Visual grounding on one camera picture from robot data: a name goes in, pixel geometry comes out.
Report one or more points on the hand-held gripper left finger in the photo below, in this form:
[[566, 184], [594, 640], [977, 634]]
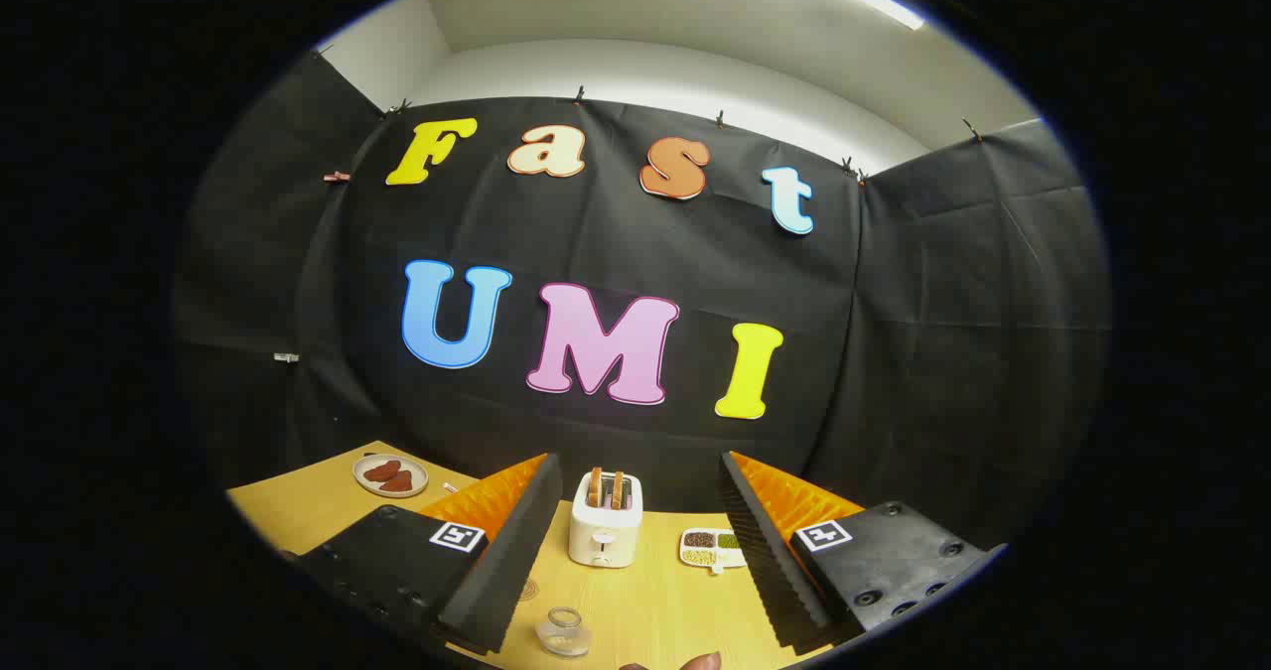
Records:
[[506, 571]]

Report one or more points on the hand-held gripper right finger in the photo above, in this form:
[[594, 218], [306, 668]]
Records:
[[770, 571]]

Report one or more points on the round wooden coaster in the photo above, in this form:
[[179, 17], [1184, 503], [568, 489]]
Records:
[[527, 590]]

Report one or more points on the clear plastic juice bottle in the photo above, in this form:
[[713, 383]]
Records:
[[563, 638]]

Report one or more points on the white divided snack dish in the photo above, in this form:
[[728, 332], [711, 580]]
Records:
[[700, 549]]

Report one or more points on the white toaster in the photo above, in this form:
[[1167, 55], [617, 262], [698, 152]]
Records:
[[604, 536]]

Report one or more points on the wooden table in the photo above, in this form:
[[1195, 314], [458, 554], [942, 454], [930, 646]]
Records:
[[655, 601]]

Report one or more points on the brown toast slice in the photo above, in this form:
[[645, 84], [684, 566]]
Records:
[[594, 486], [617, 489]]

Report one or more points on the reddish brown meat piece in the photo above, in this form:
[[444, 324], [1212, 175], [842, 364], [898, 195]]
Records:
[[398, 482], [380, 470]]

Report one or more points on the small white plate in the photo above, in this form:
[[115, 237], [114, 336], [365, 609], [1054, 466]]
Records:
[[367, 485]]

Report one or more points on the black backdrop cloth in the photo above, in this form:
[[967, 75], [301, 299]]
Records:
[[616, 243]]

